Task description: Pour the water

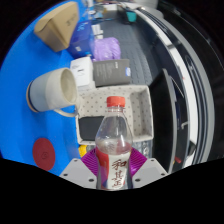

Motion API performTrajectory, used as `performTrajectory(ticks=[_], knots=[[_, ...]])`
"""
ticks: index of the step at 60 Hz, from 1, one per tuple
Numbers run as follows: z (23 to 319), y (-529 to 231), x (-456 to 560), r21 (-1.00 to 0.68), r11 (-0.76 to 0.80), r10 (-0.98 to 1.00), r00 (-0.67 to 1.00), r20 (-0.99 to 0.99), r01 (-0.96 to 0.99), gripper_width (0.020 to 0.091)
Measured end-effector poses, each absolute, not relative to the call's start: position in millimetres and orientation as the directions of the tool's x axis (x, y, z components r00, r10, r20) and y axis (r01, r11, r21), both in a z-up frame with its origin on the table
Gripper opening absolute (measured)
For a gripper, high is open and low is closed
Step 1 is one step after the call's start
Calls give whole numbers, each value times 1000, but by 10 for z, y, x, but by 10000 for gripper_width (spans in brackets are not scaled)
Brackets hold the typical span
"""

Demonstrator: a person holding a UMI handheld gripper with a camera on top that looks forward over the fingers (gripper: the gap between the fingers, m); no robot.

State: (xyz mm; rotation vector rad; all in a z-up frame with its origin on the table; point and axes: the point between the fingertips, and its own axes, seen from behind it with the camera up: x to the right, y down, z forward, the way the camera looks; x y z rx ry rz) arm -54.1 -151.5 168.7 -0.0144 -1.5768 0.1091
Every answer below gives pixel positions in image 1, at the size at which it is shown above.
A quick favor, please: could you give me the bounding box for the black rectangular case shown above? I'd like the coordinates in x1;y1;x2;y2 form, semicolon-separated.
78;115;105;142

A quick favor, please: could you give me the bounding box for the black wall shelf unit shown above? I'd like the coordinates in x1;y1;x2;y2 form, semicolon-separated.
116;0;218;174

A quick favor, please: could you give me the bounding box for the yellow multimeter with red leads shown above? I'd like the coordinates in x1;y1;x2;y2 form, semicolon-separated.
78;144;88;159

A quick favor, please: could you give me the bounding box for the flat round red coaster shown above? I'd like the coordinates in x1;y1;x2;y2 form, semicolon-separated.
32;137;56;172

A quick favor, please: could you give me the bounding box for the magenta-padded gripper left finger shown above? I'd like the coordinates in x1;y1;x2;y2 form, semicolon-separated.
59;148;100;190

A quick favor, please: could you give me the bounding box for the white dotted storage bin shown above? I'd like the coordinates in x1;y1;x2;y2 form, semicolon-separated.
75;84;154;147

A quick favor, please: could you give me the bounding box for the cream and grey mug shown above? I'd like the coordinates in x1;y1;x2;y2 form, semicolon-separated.
25;67;80;118

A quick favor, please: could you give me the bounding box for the blue cardboard box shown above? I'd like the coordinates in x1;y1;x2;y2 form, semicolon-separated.
68;20;96;59

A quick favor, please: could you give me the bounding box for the clear red-capped drink bottle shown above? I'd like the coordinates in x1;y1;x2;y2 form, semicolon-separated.
94;95;134;191

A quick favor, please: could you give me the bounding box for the white cardboard box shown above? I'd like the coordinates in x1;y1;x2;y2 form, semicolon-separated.
69;56;96;91

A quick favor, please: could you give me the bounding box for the purple plastic bag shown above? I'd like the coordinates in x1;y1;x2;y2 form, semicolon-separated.
92;36;122;62

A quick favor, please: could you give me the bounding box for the dark grey flat box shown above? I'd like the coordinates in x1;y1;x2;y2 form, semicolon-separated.
92;58;132;88

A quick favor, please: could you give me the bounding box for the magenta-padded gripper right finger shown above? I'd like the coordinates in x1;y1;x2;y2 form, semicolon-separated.
128;148;169;190

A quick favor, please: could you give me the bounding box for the brown cardboard box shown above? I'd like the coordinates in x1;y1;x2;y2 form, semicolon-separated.
33;0;80;53

